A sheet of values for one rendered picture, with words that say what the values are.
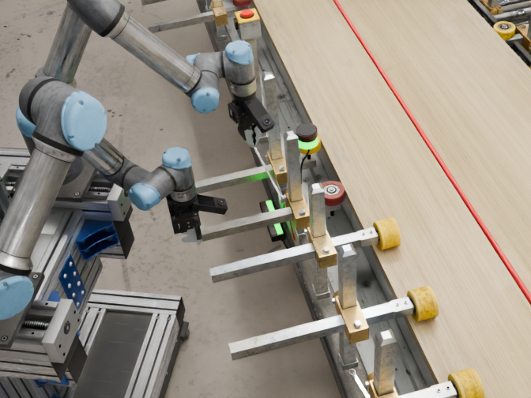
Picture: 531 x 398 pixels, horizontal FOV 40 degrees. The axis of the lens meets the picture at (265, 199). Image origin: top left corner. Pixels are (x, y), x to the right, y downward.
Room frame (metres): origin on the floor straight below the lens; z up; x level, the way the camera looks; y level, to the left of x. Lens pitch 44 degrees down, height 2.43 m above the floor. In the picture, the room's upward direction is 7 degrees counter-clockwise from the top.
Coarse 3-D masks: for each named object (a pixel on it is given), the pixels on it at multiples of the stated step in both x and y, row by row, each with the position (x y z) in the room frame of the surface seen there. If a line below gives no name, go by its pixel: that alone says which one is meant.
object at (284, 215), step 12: (252, 216) 1.53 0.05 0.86; (264, 216) 1.53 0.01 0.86; (276, 216) 1.52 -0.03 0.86; (288, 216) 1.53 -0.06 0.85; (204, 228) 1.51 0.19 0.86; (216, 228) 1.50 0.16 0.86; (228, 228) 1.50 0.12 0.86; (240, 228) 1.50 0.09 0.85; (252, 228) 1.51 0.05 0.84; (204, 240) 1.48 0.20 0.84
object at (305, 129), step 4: (304, 124) 1.62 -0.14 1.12; (308, 124) 1.61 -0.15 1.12; (300, 128) 1.60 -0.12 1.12; (304, 128) 1.60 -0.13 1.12; (308, 128) 1.60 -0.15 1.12; (312, 128) 1.59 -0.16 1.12; (300, 132) 1.58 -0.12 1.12; (304, 132) 1.58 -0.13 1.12; (308, 132) 1.58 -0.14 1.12; (312, 132) 1.58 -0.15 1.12; (300, 148) 1.57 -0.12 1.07; (300, 152) 1.58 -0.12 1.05; (308, 152) 1.59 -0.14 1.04; (304, 156) 1.60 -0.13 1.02; (300, 168) 1.59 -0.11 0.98
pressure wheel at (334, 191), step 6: (324, 186) 1.58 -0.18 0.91; (330, 186) 1.58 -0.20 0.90; (336, 186) 1.57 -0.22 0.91; (342, 186) 1.57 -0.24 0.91; (330, 192) 1.55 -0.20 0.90; (336, 192) 1.55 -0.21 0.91; (342, 192) 1.54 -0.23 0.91; (330, 198) 1.53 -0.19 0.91; (336, 198) 1.52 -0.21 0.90; (342, 198) 1.54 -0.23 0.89; (330, 204) 1.52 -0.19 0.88; (336, 204) 1.52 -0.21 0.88
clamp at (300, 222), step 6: (288, 198) 1.58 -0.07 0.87; (288, 204) 1.57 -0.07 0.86; (294, 204) 1.56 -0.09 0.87; (300, 204) 1.55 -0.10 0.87; (306, 204) 1.55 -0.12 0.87; (294, 210) 1.53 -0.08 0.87; (306, 210) 1.52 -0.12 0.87; (294, 216) 1.51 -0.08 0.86; (300, 216) 1.50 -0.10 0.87; (306, 216) 1.50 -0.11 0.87; (294, 222) 1.51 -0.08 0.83; (300, 222) 1.50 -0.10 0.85; (306, 222) 1.50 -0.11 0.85; (300, 228) 1.50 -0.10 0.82
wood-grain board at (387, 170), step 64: (256, 0) 2.75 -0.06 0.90; (320, 0) 2.69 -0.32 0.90; (384, 0) 2.63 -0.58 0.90; (448, 0) 2.57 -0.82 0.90; (320, 64) 2.23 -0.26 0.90; (384, 64) 2.18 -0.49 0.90; (448, 64) 2.14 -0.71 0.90; (512, 64) 2.09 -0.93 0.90; (320, 128) 1.86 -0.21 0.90; (384, 128) 1.82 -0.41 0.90; (448, 128) 1.79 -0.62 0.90; (512, 128) 1.75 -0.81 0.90; (384, 192) 1.53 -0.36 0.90; (448, 192) 1.50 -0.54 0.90; (512, 192) 1.47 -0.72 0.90; (384, 256) 1.28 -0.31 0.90; (448, 256) 1.26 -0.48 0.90; (512, 256) 1.23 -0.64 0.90; (448, 320) 1.05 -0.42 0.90; (512, 320) 1.03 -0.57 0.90; (512, 384) 0.85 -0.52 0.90
